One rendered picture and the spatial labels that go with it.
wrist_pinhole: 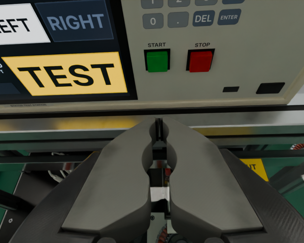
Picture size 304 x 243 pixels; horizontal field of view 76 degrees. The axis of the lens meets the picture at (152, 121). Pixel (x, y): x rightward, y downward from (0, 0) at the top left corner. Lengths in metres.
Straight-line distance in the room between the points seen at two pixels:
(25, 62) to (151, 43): 0.12
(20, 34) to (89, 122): 0.10
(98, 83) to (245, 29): 0.14
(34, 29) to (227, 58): 0.16
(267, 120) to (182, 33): 0.13
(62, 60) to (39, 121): 0.09
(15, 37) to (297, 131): 0.29
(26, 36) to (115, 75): 0.08
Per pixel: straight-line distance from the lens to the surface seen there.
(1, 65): 0.23
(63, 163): 0.31
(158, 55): 0.17
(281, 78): 0.23
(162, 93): 0.21
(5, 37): 0.21
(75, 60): 0.20
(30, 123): 0.27
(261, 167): 0.27
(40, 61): 0.21
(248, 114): 0.24
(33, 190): 0.65
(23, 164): 0.35
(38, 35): 0.19
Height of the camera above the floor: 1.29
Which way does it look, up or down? 55 degrees down
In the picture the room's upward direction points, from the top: 6 degrees counter-clockwise
